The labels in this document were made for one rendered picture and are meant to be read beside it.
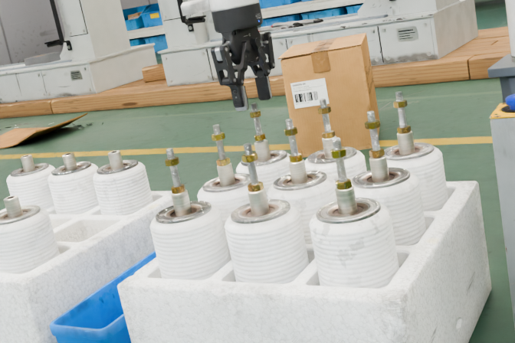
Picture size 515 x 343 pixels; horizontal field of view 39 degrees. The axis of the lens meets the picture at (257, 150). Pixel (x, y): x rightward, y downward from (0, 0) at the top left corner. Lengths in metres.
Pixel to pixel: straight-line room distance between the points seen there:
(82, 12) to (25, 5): 4.44
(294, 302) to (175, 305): 0.17
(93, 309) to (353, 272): 0.46
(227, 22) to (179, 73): 2.60
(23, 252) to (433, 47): 2.18
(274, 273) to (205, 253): 0.11
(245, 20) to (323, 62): 0.99
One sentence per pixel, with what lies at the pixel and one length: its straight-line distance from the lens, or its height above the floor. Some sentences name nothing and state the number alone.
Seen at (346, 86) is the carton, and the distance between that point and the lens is 2.07.
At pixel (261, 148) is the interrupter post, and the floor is 0.27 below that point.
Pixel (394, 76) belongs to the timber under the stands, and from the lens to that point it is 3.02.
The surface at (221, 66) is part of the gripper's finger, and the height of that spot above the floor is 0.42.
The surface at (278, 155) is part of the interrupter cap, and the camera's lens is 1.16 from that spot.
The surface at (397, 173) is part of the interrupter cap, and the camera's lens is 0.97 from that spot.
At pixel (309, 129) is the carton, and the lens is 2.11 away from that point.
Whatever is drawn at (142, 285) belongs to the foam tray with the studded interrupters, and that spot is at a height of 0.18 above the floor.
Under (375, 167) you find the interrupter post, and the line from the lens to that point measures 0.95.
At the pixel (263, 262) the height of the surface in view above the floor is 0.20.
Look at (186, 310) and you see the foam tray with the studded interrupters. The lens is 0.94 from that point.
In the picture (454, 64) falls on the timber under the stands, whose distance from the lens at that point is 2.92.
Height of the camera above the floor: 0.53
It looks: 13 degrees down
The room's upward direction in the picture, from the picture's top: 11 degrees counter-clockwise
